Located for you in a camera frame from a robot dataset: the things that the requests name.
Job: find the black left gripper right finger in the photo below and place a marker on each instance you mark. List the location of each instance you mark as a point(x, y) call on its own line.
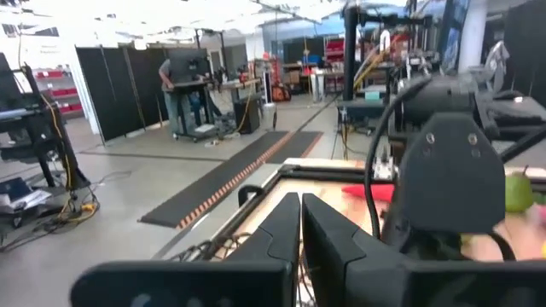
point(332, 256)

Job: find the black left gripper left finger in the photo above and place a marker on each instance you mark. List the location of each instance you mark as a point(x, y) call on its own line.
point(264, 256)

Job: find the green pear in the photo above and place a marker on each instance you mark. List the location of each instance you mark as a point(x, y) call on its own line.
point(518, 194)

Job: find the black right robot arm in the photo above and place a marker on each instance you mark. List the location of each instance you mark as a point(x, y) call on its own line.
point(439, 98)

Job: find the red produce item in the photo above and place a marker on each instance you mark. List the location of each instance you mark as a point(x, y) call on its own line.
point(371, 192)

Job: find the white connector block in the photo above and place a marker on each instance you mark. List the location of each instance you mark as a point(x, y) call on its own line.
point(384, 168)

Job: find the long black orange-striped floor mat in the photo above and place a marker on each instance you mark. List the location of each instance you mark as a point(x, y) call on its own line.
point(222, 183)

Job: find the gray hanging garment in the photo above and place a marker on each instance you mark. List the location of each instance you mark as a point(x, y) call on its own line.
point(497, 59)

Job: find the black computer tower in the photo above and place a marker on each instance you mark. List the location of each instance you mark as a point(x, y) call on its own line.
point(247, 116)

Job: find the white pillar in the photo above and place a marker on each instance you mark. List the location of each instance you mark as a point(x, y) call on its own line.
point(471, 34)

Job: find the orange and black bag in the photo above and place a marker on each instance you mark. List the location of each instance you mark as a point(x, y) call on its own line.
point(280, 93)

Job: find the person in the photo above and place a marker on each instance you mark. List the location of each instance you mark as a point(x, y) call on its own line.
point(172, 106)

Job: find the red bin shelf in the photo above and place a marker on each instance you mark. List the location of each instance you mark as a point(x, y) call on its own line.
point(335, 51)
point(59, 91)

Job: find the black workstation desk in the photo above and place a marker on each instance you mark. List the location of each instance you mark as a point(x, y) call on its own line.
point(192, 85)

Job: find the stack of papers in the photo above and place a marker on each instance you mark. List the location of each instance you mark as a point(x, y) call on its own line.
point(21, 196)

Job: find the black equipment stand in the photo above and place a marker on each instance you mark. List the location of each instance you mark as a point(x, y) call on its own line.
point(42, 128)

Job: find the black table frame rail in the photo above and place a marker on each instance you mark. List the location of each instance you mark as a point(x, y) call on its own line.
point(324, 174)

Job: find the black vertical post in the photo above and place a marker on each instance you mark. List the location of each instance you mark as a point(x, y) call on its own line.
point(350, 51)

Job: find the black partition wall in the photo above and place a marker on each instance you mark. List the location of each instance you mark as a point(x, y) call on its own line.
point(119, 94)

